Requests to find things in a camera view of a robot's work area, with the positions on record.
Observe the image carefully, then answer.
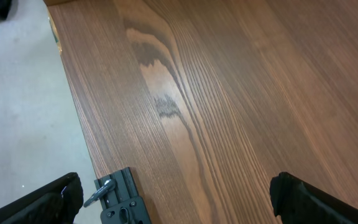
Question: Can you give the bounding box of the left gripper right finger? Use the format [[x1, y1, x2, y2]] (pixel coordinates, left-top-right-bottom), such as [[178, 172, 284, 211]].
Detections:
[[269, 172, 358, 224]]

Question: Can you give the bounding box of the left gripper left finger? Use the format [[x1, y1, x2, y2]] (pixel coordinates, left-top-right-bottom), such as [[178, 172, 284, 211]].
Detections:
[[0, 172, 83, 224]]

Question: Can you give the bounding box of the left grey clamp lever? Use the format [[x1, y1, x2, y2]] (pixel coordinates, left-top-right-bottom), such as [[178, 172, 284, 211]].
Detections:
[[83, 179, 116, 208]]

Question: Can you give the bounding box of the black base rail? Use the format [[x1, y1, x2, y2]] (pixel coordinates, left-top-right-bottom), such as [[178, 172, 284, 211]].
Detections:
[[94, 167, 152, 224]]

